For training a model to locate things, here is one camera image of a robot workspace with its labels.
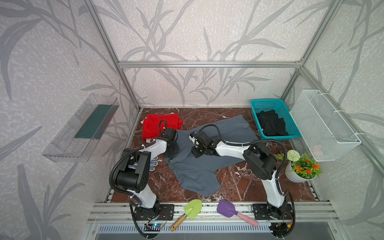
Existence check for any grey t-shirt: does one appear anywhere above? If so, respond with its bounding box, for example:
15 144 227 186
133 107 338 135
165 115 258 197

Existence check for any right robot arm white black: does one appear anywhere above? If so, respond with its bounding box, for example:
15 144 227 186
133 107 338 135
189 131 289 219

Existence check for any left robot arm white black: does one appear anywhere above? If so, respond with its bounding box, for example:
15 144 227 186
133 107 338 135
109 128 180 219

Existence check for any blue dotted work glove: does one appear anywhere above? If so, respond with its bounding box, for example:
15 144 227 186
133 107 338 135
150 157 159 172

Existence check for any red folded t-shirt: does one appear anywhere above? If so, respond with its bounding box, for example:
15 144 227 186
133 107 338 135
142 114 184 139

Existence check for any black t-shirt in basket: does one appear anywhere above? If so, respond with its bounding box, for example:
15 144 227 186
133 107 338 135
256 110 288 137

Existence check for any small green circuit board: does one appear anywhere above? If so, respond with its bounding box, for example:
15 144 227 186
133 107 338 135
145 223 166 232

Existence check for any teal plastic basket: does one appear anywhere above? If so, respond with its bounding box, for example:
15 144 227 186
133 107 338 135
250 99 301 141

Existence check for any potted artificial flower plant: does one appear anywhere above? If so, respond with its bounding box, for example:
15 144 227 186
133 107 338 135
285 150 323 183

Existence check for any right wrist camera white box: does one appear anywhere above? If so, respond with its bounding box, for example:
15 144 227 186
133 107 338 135
189 132 197 143

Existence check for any aluminium frame enclosure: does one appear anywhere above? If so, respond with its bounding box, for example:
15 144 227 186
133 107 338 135
80 0 384 240

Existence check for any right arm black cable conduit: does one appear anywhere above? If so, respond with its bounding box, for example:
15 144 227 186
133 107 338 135
197 123 289 181

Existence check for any green garden trowel wooden handle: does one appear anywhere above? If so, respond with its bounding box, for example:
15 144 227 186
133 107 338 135
170 199 203 232

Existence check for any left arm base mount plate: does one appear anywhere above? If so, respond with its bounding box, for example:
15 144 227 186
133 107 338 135
134 202 175 221

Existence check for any purple scoop pink handle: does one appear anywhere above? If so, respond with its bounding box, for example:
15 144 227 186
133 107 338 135
217 200 259 227

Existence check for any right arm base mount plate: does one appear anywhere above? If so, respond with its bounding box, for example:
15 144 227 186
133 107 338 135
251 202 295 221

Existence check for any clear plastic wall shelf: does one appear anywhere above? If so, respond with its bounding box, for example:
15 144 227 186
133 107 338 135
42 94 120 163

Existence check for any white wire mesh basket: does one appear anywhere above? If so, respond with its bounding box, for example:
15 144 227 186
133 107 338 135
290 90 362 162

